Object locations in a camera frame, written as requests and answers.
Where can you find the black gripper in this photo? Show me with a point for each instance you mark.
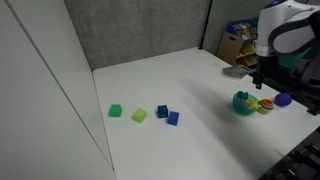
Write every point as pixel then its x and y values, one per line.
pixel 263 67

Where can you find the yellow star shaped toy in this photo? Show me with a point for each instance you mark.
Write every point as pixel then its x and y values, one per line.
pixel 253 105

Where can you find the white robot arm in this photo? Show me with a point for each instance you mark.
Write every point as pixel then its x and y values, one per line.
pixel 286 28

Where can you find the rainbow striped stacking toy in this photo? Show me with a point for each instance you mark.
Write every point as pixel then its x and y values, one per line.
pixel 266 106

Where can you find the teal blue toy in bowl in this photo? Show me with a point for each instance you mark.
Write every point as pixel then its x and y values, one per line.
pixel 242 95

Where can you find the green translucent bowl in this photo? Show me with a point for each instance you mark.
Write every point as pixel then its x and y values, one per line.
pixel 240 105

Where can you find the purple ball toy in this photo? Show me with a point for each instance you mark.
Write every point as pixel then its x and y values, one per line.
pixel 282 99

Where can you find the toy storage shelf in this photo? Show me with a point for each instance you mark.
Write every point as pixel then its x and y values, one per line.
pixel 237 43

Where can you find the grey metal mounting plate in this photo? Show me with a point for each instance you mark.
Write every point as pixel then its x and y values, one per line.
pixel 237 72

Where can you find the dark blue cube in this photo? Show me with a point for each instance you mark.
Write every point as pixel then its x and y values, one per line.
pixel 162 111

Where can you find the lime green cube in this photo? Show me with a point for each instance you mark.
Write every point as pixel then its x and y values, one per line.
pixel 139 115

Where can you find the black camera stand pole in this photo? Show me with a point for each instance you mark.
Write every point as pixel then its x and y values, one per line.
pixel 206 22

